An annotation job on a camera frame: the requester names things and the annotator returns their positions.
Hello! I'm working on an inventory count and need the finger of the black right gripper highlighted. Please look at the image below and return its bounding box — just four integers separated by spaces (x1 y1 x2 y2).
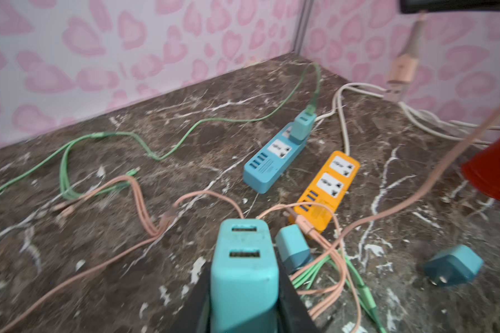
399 0 500 14

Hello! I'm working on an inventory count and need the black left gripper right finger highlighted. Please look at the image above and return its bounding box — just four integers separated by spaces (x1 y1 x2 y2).
274 251 319 333

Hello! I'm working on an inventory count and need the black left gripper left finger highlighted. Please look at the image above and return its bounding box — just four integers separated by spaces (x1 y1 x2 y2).
169 262 211 333

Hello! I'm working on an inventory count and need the teal USB charger adapter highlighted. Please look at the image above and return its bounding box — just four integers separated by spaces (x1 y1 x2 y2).
423 244 484 287
275 225 313 275

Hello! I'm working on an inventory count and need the pink multi-head charging cable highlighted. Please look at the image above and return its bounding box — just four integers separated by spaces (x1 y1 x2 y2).
0 10 500 333

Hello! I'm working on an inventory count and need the orange power strip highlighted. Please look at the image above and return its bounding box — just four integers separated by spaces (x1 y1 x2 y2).
294 151 361 233

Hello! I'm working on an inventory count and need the blue power strip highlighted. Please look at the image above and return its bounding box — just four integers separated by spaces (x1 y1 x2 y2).
243 122 308 194

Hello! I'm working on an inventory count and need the red emergency stop button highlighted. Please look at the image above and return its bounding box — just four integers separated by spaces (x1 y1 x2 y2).
461 138 500 201

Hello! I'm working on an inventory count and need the white power strip cord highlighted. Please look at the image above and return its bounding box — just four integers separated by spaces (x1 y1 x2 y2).
314 82 384 157

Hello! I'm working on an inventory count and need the green multi-head charging cable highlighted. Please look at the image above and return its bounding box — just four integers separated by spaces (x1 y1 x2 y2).
0 62 322 209

